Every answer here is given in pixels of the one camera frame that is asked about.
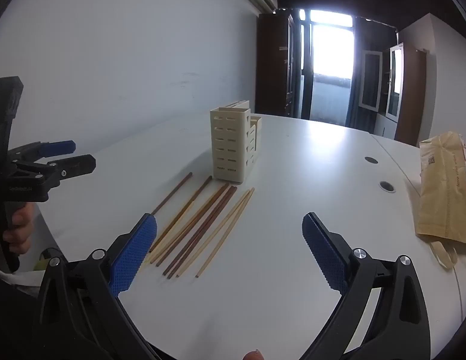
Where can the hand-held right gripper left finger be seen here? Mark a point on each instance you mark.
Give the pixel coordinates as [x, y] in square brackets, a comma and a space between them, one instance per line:
[135, 255]

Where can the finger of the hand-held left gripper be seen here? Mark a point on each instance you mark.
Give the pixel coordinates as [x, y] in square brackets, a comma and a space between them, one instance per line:
[81, 165]
[62, 146]

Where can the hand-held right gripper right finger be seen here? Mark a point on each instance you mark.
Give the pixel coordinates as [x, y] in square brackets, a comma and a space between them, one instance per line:
[323, 255]

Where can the yellow-brown chopstick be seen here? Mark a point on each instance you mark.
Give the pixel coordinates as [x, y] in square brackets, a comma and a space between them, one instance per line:
[188, 204]
[188, 222]

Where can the light bamboo chopstick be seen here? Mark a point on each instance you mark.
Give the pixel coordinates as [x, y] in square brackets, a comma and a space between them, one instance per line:
[218, 227]
[225, 232]

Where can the cream slotted utensil holder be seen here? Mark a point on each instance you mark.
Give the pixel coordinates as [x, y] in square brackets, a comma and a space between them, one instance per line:
[231, 146]

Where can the person's left hand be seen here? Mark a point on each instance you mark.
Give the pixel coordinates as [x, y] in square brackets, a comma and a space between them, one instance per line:
[22, 228]

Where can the person's right hand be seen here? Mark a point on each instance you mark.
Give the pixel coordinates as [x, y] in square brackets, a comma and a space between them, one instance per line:
[254, 355]

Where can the brown paper bag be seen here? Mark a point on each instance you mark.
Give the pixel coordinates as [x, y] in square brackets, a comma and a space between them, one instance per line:
[443, 195]

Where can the brown cabinet with glass doors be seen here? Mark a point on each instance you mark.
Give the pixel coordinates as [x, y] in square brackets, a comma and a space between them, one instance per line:
[409, 93]

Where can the glass balcony door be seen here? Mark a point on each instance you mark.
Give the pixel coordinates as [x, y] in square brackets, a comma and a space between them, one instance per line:
[330, 63]

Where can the dark brown wardrobe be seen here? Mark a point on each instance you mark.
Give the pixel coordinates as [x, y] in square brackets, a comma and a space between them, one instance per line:
[272, 63]

